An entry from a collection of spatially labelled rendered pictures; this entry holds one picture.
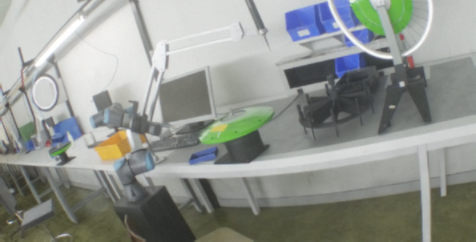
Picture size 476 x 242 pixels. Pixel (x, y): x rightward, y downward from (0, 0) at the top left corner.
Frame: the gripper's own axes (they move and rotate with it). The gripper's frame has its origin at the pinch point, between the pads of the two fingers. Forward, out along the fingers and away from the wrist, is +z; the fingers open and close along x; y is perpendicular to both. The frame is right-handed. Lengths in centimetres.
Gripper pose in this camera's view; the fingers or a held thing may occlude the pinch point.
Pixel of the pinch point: (175, 127)
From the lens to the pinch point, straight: 155.0
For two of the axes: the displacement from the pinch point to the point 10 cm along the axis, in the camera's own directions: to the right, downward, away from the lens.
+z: 9.6, 2.1, 2.1
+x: 1.8, 1.4, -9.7
